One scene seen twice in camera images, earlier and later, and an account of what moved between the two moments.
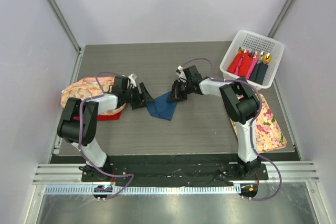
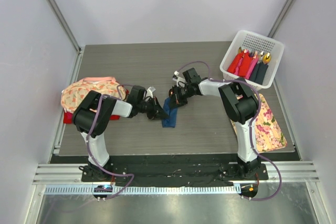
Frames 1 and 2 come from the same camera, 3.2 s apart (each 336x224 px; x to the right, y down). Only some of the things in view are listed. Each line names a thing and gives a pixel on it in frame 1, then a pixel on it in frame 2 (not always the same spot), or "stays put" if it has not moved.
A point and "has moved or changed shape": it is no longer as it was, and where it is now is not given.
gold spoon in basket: [266, 57] stays put
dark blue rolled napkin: [261, 72] stays put
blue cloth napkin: [161, 107] has moved or changed shape
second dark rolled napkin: [253, 74] stays put
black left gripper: [139, 103] → [157, 112]
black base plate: [174, 174] stays put
